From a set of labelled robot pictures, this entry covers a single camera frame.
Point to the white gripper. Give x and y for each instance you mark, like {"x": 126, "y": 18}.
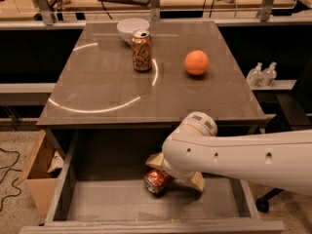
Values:
{"x": 175, "y": 174}

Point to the red coke can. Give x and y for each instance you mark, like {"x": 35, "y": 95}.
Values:
{"x": 155, "y": 181}

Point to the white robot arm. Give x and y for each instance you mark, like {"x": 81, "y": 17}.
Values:
{"x": 280, "y": 160}

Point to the open grey top drawer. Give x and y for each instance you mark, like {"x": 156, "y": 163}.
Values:
{"x": 101, "y": 191}

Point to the grey cabinet counter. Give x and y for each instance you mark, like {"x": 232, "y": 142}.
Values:
{"x": 99, "y": 86}

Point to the gold La Croix can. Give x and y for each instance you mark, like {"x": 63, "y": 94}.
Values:
{"x": 141, "y": 50}

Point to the orange fruit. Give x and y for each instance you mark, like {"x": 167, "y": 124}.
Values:
{"x": 196, "y": 62}

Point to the crumpled paper in box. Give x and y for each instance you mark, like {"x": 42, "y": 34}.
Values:
{"x": 56, "y": 163}

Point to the cardboard box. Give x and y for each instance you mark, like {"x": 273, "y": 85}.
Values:
{"x": 41, "y": 180}

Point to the white bowl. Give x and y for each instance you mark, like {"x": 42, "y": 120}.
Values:
{"x": 126, "y": 27}

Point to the middle metal bracket post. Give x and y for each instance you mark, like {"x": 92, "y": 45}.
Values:
{"x": 155, "y": 9}

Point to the metal bracket post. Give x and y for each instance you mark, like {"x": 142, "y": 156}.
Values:
{"x": 263, "y": 14}
{"x": 155, "y": 9}
{"x": 43, "y": 4}

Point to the right metal bracket post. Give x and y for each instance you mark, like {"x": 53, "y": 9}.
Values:
{"x": 263, "y": 14}

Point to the left metal bracket post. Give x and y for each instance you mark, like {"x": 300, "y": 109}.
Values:
{"x": 43, "y": 4}

